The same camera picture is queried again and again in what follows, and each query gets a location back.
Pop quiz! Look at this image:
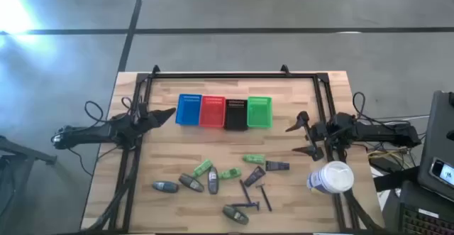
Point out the white cable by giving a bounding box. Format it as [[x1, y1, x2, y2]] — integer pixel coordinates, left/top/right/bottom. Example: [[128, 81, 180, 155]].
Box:
[[372, 114, 431, 121]]

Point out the grey travel deodorant bottle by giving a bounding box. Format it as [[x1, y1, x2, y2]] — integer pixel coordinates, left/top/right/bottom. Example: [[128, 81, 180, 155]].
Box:
[[222, 205, 250, 226], [207, 166, 219, 195], [152, 180, 180, 194], [178, 173, 206, 193]]

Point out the green travel toiletry pack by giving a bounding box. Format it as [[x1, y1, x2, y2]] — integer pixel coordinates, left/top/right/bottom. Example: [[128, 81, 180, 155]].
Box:
[[242, 153, 266, 165], [217, 168, 243, 180], [192, 158, 214, 177]]

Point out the black keyboard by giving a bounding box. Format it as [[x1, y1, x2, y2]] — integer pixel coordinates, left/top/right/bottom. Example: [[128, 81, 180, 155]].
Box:
[[399, 202, 454, 235]]

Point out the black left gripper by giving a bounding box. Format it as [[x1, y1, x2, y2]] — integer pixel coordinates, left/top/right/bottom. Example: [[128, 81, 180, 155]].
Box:
[[137, 106, 177, 136]]

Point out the black travel tube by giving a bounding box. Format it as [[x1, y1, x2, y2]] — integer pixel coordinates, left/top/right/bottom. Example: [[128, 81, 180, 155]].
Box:
[[265, 160, 291, 172], [243, 165, 267, 188]]

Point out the black strap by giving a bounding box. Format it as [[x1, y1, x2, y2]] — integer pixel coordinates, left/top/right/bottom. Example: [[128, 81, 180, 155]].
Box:
[[372, 166, 420, 192]]

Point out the red plastic basket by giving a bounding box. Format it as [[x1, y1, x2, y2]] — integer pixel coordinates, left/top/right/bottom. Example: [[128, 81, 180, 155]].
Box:
[[199, 95, 227, 129]]

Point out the black disposable razor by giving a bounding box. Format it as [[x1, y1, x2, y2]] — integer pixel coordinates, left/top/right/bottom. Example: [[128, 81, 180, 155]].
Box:
[[255, 182, 273, 212]]

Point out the black cable bundle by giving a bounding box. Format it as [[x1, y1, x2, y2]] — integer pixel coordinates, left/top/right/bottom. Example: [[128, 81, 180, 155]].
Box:
[[342, 188, 386, 233], [87, 149, 141, 233]]

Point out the white wipes canister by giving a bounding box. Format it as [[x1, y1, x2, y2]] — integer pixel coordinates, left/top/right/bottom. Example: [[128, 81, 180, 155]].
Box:
[[306, 160, 355, 195]]

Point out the blue plastic basket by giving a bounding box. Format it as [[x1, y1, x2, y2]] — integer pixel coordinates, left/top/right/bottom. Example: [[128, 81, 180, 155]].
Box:
[[175, 93, 203, 126]]

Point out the yellow cable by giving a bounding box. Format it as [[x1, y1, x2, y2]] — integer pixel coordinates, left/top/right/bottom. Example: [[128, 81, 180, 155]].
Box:
[[367, 148, 409, 160]]

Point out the black plastic basket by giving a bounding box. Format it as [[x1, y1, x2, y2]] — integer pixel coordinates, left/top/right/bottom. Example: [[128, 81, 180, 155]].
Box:
[[223, 99, 249, 131]]

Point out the black metal table frame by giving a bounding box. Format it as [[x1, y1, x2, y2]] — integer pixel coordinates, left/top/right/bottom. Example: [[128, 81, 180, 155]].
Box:
[[108, 64, 384, 234]]

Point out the black power brick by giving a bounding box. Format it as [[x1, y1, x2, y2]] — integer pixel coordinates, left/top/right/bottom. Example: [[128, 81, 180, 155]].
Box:
[[368, 155, 393, 174]]

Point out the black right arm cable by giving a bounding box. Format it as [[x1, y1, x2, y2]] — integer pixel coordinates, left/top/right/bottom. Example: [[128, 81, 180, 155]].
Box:
[[352, 91, 412, 126]]

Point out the black metal stand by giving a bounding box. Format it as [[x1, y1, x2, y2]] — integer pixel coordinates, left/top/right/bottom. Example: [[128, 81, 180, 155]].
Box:
[[0, 135, 57, 235]]

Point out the green plastic basket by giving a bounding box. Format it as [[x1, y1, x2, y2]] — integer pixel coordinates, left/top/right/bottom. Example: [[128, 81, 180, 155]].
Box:
[[246, 96, 274, 129]]

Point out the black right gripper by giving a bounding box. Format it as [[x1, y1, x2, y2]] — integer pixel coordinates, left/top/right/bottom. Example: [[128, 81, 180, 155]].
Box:
[[285, 111, 336, 163]]

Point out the smartphone with lit screen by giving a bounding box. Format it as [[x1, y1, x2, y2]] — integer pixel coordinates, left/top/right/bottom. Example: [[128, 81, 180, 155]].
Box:
[[429, 157, 454, 187]]

